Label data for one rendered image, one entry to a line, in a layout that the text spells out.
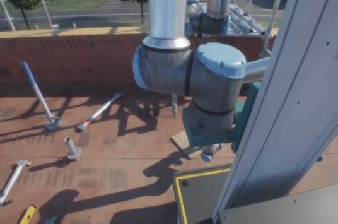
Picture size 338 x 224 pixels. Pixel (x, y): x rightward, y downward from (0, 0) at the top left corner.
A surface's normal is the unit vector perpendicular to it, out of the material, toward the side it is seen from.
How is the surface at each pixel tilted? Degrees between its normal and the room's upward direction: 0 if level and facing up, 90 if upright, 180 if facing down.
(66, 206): 0
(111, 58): 90
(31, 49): 90
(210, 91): 92
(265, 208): 0
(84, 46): 90
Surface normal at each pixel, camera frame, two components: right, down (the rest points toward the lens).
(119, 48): 0.00, 0.62
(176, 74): -0.22, 0.16
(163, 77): -0.22, 0.40
